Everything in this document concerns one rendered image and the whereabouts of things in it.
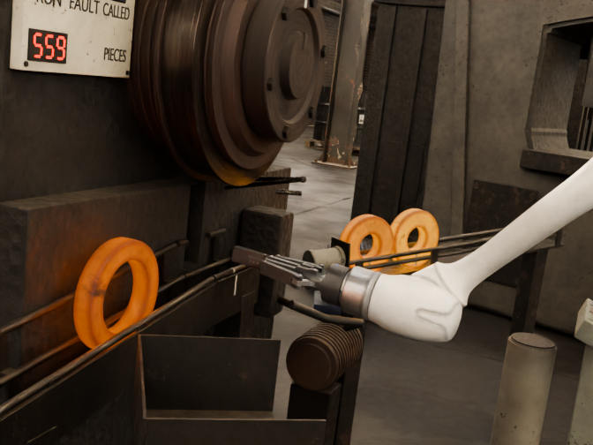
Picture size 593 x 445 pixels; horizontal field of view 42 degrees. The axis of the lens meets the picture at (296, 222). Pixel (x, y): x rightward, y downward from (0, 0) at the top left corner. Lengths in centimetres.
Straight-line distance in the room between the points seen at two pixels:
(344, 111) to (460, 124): 633
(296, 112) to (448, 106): 274
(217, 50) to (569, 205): 64
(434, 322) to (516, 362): 68
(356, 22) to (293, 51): 901
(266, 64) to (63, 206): 40
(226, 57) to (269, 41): 8
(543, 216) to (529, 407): 77
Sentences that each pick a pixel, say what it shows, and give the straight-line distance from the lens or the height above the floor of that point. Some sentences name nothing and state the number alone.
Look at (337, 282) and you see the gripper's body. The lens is 140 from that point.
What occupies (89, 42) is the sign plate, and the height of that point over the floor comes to 111.
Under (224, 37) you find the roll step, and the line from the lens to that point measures 130.
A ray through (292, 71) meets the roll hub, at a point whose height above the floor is 110.
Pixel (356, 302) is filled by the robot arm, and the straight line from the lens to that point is 138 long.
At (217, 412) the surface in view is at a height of 61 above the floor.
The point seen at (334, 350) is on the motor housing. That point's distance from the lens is 174.
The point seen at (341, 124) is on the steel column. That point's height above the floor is 57.
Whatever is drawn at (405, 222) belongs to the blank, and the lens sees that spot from 198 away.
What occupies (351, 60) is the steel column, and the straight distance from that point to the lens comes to 1036.
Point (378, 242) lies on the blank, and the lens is 195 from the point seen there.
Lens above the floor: 109
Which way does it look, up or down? 11 degrees down
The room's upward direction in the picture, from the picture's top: 7 degrees clockwise
